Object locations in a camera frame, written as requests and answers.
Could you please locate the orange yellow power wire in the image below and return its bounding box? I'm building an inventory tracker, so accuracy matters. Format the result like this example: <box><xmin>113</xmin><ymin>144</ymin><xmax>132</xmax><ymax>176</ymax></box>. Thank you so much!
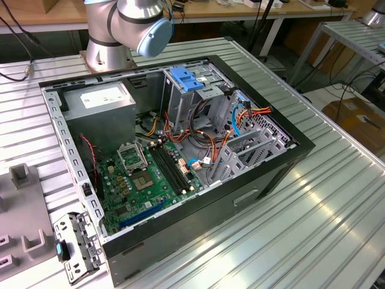
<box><xmin>236</xmin><ymin>101</ymin><xmax>274</xmax><ymax>129</ymax></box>

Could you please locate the grey metal disk bay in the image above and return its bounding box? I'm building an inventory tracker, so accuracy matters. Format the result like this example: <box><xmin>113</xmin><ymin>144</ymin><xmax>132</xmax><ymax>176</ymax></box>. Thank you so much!
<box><xmin>206</xmin><ymin>89</ymin><xmax>298</xmax><ymax>188</ymax></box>

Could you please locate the black RAM slot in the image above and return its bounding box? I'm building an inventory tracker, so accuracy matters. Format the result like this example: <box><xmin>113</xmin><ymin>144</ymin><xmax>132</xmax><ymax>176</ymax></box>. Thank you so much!
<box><xmin>156</xmin><ymin>142</ymin><xmax>195</xmax><ymax>193</ymax></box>
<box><xmin>149</xmin><ymin>144</ymin><xmax>186</xmax><ymax>196</ymax></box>

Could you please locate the grey optical drive cage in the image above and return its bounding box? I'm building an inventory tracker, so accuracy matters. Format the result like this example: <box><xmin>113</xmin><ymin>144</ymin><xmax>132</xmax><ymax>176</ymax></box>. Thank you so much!
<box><xmin>161</xmin><ymin>64</ymin><xmax>236</xmax><ymax>135</ymax></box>

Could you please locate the metal socket cover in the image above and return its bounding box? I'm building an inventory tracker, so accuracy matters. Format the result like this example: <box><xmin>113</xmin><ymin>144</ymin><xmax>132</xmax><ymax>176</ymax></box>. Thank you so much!
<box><xmin>116</xmin><ymin>141</ymin><xmax>149</xmax><ymax>177</ymax></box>

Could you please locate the CPU socket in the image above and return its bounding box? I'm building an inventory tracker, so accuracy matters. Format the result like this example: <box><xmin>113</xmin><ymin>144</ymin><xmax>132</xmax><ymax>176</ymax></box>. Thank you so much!
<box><xmin>131</xmin><ymin>171</ymin><xmax>155</xmax><ymax>191</ymax></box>

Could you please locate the green motherboard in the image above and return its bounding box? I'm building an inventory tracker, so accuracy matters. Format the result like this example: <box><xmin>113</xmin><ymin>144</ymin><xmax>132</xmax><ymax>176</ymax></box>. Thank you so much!
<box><xmin>96</xmin><ymin>138</ymin><xmax>206</xmax><ymax>237</ymax></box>

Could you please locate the blue plastic drive latch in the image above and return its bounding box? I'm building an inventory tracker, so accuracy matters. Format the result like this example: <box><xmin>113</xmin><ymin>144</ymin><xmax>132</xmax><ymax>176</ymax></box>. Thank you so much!
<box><xmin>169</xmin><ymin>66</ymin><xmax>206</xmax><ymax>93</ymax></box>

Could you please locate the blue expansion slot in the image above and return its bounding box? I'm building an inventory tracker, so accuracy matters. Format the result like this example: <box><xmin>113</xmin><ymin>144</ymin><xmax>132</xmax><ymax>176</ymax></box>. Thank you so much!
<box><xmin>119</xmin><ymin>197</ymin><xmax>168</xmax><ymax>229</ymax></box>

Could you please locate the grey power supply unit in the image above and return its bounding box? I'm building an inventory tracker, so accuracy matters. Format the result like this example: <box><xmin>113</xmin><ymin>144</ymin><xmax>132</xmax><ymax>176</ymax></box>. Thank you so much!
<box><xmin>61</xmin><ymin>81</ymin><xmax>137</xmax><ymax>153</ymax></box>

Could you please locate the black open PC case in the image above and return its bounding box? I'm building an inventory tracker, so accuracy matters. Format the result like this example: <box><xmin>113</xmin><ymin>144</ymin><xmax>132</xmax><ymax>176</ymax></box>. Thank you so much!
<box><xmin>38</xmin><ymin>54</ymin><xmax>316</xmax><ymax>288</ymax></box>

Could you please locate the black case fan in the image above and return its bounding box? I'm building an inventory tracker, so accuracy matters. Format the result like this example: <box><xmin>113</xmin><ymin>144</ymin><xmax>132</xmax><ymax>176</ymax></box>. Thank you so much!
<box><xmin>74</xmin><ymin>134</ymin><xmax>105</xmax><ymax>203</ymax></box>

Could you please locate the black stand pole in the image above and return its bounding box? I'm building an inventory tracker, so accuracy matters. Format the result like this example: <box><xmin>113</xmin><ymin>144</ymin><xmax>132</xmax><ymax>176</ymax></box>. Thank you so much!
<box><xmin>246</xmin><ymin>0</ymin><xmax>276</xmax><ymax>58</ymax></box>

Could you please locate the large cardboard box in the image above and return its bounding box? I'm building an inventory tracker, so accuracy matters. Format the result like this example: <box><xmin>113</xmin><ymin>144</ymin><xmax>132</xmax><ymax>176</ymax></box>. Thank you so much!
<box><xmin>321</xmin><ymin>96</ymin><xmax>385</xmax><ymax>153</ymax></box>

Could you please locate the black latch blue button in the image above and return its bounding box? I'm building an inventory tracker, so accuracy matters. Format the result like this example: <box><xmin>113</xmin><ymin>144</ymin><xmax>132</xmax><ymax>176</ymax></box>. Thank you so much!
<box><xmin>55</xmin><ymin>239</ymin><xmax>72</xmax><ymax>262</ymax></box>

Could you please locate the grey parts rack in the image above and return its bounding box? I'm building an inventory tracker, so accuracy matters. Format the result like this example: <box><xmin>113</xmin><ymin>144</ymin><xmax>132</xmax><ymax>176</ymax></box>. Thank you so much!
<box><xmin>0</xmin><ymin>164</ymin><xmax>58</xmax><ymax>272</ymax></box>

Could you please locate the orange wire bundle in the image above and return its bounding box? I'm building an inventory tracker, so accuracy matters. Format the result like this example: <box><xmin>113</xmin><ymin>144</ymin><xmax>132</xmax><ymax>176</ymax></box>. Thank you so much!
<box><xmin>162</xmin><ymin>111</ymin><xmax>234</xmax><ymax>169</ymax></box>

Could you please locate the light blue wire white plug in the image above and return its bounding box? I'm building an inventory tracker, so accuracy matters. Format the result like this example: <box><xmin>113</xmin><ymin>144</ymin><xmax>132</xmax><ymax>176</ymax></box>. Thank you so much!
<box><xmin>186</xmin><ymin>158</ymin><xmax>213</xmax><ymax>172</ymax></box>

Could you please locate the yellow black wire bundle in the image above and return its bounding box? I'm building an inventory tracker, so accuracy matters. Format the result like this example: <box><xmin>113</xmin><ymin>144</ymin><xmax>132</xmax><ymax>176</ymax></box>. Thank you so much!
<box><xmin>135</xmin><ymin>111</ymin><xmax>163</xmax><ymax>138</ymax></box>

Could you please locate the blue data wire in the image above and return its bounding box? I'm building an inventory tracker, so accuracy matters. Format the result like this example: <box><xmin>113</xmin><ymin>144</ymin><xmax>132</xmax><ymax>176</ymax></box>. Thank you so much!
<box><xmin>231</xmin><ymin>92</ymin><xmax>247</xmax><ymax>137</ymax></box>

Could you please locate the red black fan wire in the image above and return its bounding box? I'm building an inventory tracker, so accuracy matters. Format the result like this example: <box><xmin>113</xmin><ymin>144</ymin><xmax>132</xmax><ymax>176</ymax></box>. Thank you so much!
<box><xmin>79</xmin><ymin>135</ymin><xmax>100</xmax><ymax>193</ymax></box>

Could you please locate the grey slot cover bracket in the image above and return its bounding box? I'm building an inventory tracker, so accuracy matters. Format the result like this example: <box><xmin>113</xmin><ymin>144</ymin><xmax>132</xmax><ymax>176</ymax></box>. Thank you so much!
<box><xmin>52</xmin><ymin>210</ymin><xmax>103</xmax><ymax>286</ymax></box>

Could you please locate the black cable metal plug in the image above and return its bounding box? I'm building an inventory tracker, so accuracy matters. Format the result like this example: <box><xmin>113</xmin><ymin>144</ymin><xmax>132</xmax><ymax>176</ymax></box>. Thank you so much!
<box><xmin>0</xmin><ymin>0</ymin><xmax>34</xmax><ymax>82</ymax></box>

